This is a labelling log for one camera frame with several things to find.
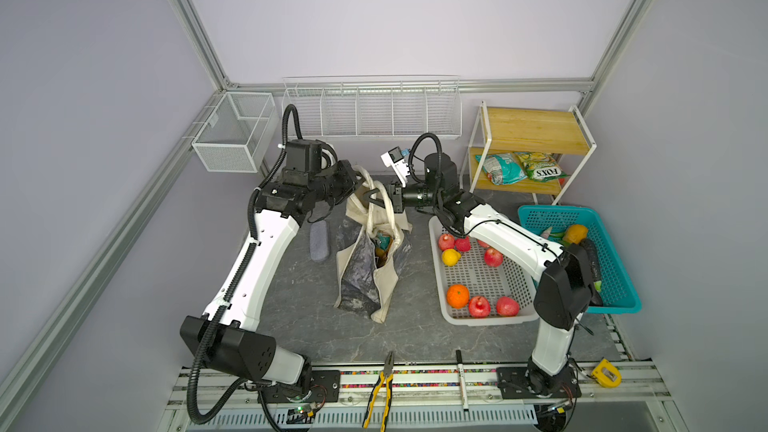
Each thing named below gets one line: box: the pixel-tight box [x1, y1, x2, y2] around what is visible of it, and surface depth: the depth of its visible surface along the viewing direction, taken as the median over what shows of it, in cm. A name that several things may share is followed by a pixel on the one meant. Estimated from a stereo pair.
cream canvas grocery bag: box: [333, 165, 413, 323], surface depth 79 cm
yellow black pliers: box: [362, 351, 395, 430], surface depth 74 cm
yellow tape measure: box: [591, 358, 623, 388], surface depth 75 cm
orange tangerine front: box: [446, 284, 471, 309], surface depth 85 cm
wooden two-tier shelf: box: [459, 100, 597, 205], surface depth 90 cm
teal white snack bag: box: [474, 152, 528, 185], surface depth 98 cm
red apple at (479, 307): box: [468, 296, 491, 319], surface depth 84 cm
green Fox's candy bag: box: [515, 152, 571, 182], surface depth 100 cm
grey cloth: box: [310, 220, 329, 261], surface depth 101 cm
